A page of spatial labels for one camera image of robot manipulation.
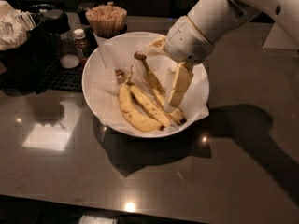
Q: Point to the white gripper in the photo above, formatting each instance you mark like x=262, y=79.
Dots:
x=183, y=42

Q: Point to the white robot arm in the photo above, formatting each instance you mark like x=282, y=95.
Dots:
x=214, y=18

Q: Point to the middle yellow banana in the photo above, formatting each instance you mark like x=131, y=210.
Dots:
x=148, y=105

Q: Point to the yellow banana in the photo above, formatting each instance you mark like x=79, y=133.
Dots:
x=148, y=105
x=134, y=117

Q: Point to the white bowl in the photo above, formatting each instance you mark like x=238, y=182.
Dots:
x=102, y=87

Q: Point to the left yellow banana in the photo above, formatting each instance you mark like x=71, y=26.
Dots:
x=134, y=117

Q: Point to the white paper liner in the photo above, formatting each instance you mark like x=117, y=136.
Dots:
x=115, y=62

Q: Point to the bundle of wooden stirrers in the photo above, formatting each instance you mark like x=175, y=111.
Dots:
x=107, y=20

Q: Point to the small brown sauce bottle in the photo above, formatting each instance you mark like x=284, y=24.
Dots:
x=83, y=45

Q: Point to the dark jar behind stirrers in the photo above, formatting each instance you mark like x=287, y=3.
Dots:
x=81, y=11

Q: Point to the black rubber mesh mat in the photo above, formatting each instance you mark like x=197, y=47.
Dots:
x=62, y=79

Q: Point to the black lidded glass shaker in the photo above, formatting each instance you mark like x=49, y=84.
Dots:
x=56, y=23

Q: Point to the black caddy with napkins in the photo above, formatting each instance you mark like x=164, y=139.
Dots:
x=25, y=47

